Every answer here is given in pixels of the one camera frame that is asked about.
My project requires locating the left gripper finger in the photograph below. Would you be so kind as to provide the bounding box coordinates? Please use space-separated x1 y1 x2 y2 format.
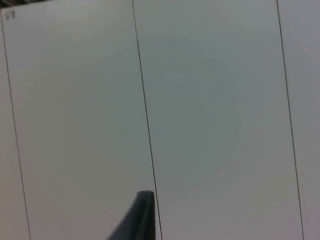
106 190 157 240

